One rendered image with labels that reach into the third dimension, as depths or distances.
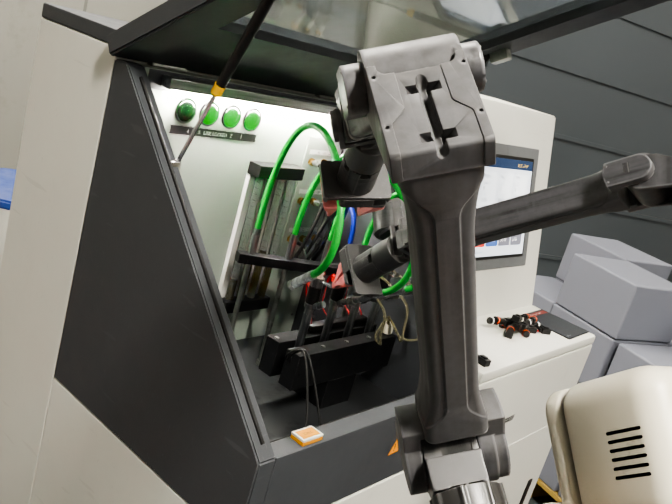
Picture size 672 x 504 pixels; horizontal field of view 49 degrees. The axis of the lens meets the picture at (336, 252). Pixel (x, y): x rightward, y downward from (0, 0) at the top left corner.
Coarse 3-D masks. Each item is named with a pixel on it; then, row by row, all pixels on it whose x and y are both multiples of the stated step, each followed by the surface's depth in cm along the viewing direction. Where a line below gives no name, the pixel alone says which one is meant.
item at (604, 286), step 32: (576, 256) 303; (608, 256) 332; (640, 256) 340; (544, 288) 330; (576, 288) 301; (608, 288) 288; (640, 288) 278; (576, 320) 299; (608, 320) 286; (640, 320) 285; (608, 352) 285; (640, 352) 278; (544, 480) 306
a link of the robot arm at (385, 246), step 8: (384, 232) 136; (392, 232) 135; (384, 240) 135; (392, 240) 134; (376, 248) 136; (384, 248) 134; (392, 248) 133; (376, 256) 135; (384, 256) 134; (392, 256) 133; (400, 256) 134; (408, 256) 135; (376, 264) 136; (384, 264) 135; (392, 264) 134; (400, 264) 134
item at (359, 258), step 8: (352, 248) 142; (360, 248) 144; (368, 248) 145; (352, 256) 142; (360, 256) 140; (368, 256) 138; (352, 264) 141; (360, 264) 139; (368, 264) 137; (352, 272) 140; (360, 272) 139; (368, 272) 138; (376, 272) 137; (384, 272) 137; (352, 280) 140; (360, 280) 140; (368, 280) 140; (376, 280) 143; (360, 288) 140; (368, 288) 141; (376, 288) 142; (376, 296) 143
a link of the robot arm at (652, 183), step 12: (648, 156) 109; (660, 156) 108; (660, 168) 107; (648, 180) 108; (660, 180) 107; (636, 192) 110; (648, 192) 109; (660, 192) 110; (648, 204) 113; (660, 204) 112
